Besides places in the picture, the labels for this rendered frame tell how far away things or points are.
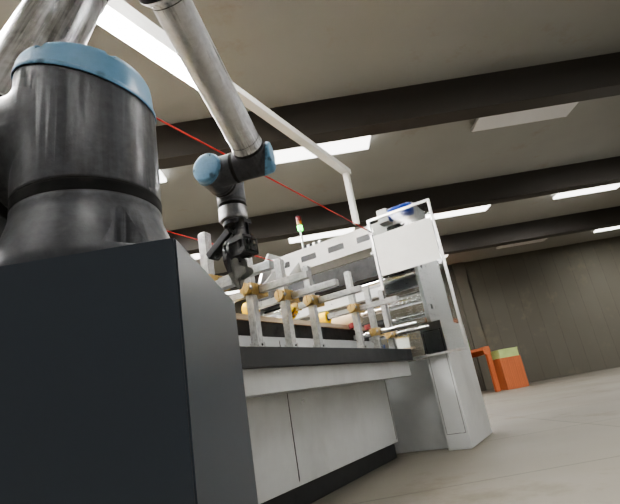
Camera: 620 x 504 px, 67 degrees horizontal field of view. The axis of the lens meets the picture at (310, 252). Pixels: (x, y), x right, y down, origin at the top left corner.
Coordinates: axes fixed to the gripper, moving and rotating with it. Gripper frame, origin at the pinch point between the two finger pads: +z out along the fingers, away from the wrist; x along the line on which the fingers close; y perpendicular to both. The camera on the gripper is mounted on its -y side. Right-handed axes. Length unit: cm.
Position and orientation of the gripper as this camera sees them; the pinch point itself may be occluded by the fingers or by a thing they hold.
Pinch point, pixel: (237, 285)
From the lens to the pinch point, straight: 141.7
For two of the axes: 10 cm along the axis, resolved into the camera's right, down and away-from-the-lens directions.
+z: 1.7, 9.4, -3.1
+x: 5.2, 1.8, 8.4
